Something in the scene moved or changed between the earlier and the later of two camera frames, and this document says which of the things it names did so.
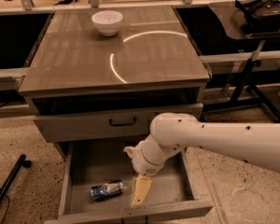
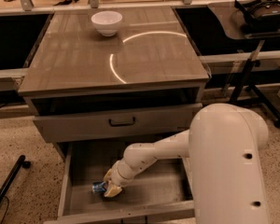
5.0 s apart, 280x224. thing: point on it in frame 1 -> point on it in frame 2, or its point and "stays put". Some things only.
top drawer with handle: x=104 y=124 stays put
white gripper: x=141 y=161 -> x=119 y=176
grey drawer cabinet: x=104 y=74 stays put
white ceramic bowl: x=107 y=21 stays put
